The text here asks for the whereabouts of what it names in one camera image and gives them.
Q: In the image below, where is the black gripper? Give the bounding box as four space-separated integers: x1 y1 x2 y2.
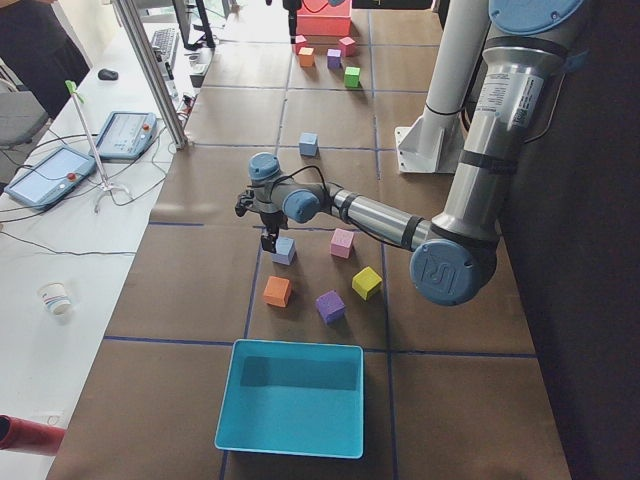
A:
260 211 287 251

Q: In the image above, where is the light blue foam block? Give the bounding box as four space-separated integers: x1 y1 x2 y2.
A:
298 132 319 157
271 236 296 266

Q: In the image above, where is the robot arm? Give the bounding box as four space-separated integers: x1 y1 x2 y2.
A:
235 1 592 306
281 0 344 45

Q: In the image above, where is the orange foam block left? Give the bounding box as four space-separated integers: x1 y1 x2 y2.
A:
262 276 292 308

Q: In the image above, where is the orange foam block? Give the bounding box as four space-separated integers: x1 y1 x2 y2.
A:
298 47 315 68
262 276 292 308

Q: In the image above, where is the pink foam block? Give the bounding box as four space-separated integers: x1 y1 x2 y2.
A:
330 228 355 259

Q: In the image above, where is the purple foam block left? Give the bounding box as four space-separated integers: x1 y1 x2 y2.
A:
315 290 346 324

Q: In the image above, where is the purple foam block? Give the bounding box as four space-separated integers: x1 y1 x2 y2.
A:
326 48 342 70
315 290 346 324

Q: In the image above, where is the yellow foam block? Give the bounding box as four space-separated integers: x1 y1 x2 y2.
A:
352 266 382 301

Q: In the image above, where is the teal plastic bin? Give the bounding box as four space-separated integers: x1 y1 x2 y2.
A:
214 339 365 459

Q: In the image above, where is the far teach pendant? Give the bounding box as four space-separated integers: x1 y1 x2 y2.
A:
95 111 157 163

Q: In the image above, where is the teach pendant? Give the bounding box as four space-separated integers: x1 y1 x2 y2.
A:
95 111 157 163
5 146 96 210

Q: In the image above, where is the green foam block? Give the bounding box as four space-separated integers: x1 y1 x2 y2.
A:
343 66 361 89

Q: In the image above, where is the orange foam block right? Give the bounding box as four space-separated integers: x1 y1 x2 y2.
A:
298 47 315 68

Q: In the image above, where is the purple foam block right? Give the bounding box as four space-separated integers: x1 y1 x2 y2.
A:
326 48 342 70

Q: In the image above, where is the red foam block lower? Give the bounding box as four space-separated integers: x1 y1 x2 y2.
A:
293 35 307 55

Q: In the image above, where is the red foam block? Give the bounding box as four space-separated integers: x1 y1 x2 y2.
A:
338 36 357 57
293 35 307 55

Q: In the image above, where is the red foam block upper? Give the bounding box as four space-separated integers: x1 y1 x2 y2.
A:
338 36 357 57

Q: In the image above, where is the paper cup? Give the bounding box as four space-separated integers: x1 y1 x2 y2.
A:
37 282 72 317

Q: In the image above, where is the black keyboard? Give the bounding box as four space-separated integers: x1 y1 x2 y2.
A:
150 27 178 63

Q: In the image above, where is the pink plastic bin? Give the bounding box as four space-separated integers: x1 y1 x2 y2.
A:
297 0 351 36

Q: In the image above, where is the black computer mouse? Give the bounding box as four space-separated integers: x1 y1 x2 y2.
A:
98 68 119 81

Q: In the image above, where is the near teach pendant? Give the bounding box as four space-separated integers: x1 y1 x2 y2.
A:
5 146 96 210

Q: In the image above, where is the grabber stick green tip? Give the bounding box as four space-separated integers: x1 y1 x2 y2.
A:
65 80 133 214

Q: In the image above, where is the office chair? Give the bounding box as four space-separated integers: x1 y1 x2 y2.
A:
0 79 49 148

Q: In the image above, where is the red cylinder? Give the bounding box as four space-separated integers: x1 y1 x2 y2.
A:
1 415 66 456

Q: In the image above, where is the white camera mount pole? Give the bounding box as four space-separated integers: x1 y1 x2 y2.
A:
395 0 490 174

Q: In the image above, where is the aluminium frame post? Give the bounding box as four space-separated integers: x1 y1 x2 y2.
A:
113 0 188 151

